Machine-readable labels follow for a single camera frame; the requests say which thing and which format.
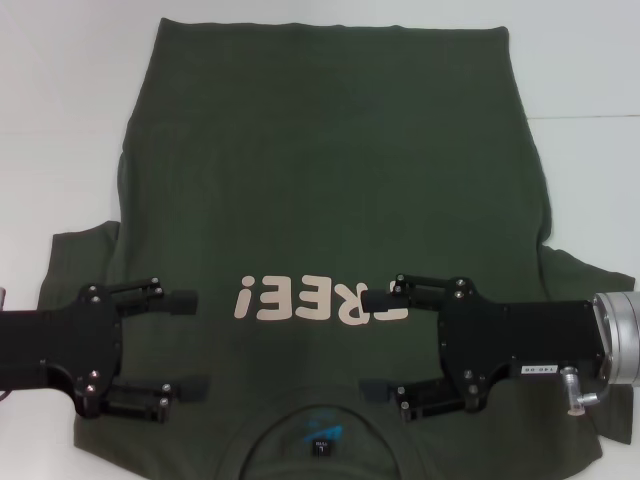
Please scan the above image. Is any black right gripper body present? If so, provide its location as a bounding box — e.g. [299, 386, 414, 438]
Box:
[437, 276, 610, 414]

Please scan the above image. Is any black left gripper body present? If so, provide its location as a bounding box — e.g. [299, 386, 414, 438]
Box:
[0, 283, 122, 419]

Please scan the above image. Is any dark green FREE! t-shirt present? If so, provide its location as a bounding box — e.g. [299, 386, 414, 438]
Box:
[14, 17, 637, 480]

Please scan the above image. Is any right arm connector cable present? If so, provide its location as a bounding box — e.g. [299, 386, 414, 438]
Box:
[559, 366, 609, 417]

